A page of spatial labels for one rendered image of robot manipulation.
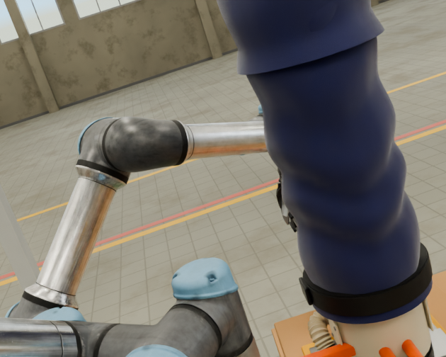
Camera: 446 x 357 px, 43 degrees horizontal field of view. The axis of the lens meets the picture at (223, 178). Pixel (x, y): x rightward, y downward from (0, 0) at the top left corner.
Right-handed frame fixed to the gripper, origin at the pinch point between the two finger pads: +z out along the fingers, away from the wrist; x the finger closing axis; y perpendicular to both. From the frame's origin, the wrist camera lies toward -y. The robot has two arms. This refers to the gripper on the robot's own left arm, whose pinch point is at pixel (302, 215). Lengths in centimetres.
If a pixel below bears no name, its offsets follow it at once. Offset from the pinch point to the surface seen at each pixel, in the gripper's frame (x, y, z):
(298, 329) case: -13.1, 34.3, 12.5
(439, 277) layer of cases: 46, -28, 53
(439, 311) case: 17.2, 44.9, 12.5
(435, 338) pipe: 10, 59, 8
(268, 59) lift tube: -7, 68, -55
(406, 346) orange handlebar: 2, 70, -2
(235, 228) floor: -20, -265, 108
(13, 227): -159, -208, 34
